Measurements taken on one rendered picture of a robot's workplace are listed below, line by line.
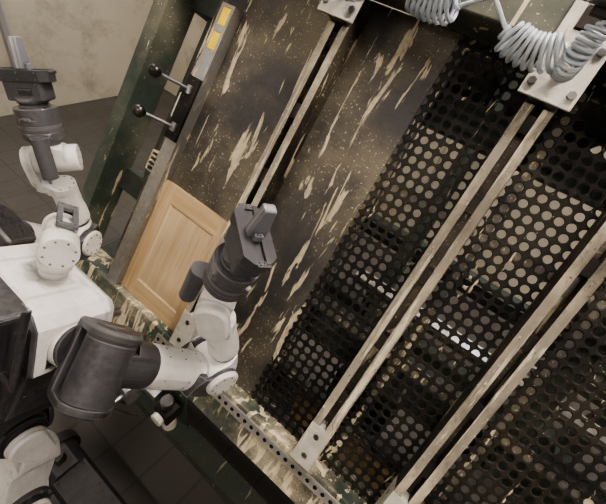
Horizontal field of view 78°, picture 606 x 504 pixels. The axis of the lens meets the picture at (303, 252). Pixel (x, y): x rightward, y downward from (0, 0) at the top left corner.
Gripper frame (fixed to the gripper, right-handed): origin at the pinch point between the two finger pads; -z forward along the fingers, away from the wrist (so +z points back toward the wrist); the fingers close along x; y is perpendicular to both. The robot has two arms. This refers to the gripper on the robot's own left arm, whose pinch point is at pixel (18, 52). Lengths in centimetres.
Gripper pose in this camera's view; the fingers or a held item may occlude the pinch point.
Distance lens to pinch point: 108.9
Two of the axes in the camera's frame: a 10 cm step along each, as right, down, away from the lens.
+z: -0.4, 8.6, 5.1
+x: 10.0, 0.6, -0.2
